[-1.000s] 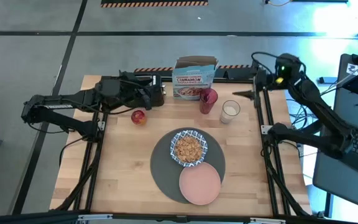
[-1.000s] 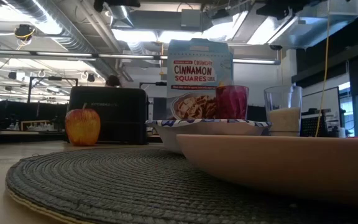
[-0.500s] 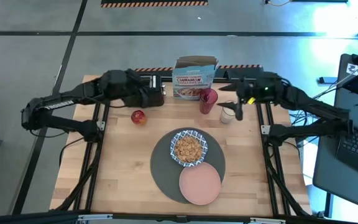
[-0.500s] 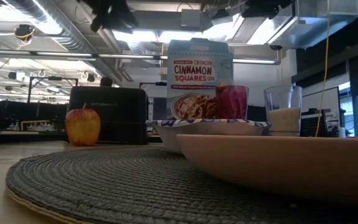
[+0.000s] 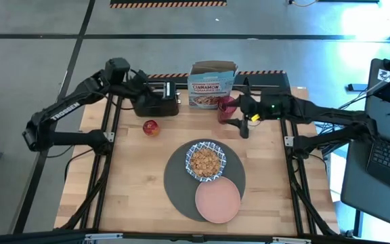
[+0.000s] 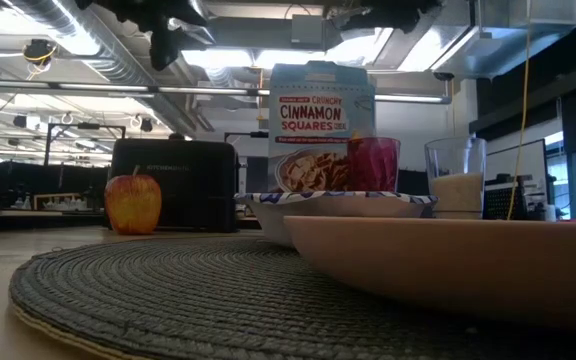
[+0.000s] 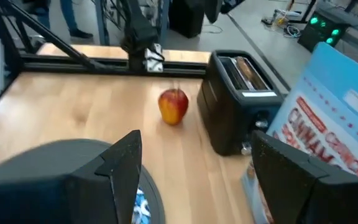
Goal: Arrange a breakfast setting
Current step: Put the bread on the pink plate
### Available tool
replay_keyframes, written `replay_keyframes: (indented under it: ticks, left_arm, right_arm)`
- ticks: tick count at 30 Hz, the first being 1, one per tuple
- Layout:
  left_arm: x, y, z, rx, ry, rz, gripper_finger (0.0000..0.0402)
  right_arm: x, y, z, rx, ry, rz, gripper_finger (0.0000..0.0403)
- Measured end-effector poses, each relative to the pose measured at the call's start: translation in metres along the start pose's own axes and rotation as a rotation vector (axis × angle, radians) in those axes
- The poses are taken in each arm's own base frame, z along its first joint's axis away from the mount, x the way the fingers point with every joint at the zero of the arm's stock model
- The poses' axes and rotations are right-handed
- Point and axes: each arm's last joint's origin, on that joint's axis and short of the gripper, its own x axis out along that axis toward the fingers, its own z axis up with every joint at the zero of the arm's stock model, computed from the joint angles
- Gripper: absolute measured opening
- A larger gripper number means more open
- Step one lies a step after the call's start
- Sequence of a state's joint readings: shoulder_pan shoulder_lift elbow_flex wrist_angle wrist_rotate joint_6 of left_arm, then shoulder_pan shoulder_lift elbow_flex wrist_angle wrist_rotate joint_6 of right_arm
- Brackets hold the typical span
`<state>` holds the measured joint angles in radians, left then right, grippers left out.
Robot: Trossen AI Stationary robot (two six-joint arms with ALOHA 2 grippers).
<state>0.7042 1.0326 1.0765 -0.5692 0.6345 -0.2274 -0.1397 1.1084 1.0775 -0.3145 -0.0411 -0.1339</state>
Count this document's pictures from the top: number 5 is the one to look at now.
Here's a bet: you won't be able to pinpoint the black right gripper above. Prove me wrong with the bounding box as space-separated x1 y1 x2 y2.
227 86 286 139

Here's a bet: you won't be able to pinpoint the red translucent cup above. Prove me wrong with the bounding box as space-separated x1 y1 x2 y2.
217 96 237 125

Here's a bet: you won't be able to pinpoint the black toaster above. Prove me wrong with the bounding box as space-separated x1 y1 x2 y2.
131 81 181 118

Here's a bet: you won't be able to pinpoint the cinnamon squares cereal box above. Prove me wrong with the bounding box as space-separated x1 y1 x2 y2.
187 60 238 110

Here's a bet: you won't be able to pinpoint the red apple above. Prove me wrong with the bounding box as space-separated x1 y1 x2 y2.
142 119 161 138

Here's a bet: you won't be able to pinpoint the orange black hazard strip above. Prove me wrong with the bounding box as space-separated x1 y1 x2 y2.
147 70 287 79

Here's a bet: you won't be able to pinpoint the brown cereal pieces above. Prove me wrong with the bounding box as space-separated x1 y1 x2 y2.
190 148 221 178

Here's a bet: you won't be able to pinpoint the blue patterned white bowl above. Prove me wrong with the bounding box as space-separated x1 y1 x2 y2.
185 141 228 183

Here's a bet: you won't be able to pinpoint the orange black hazard floor tape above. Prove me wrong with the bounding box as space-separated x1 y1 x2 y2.
109 0 228 9

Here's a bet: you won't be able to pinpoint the round grey woven placemat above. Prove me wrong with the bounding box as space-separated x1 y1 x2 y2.
163 138 246 223

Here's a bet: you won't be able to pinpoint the black table edge bar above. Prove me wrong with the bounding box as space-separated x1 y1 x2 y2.
0 228 390 244

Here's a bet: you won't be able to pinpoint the grey laptop stand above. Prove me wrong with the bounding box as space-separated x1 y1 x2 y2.
340 57 390 233

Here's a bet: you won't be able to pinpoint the dark laptop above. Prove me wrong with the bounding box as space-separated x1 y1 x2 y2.
366 66 390 197

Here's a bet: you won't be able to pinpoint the black rail behind table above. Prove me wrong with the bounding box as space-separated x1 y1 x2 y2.
147 73 293 92

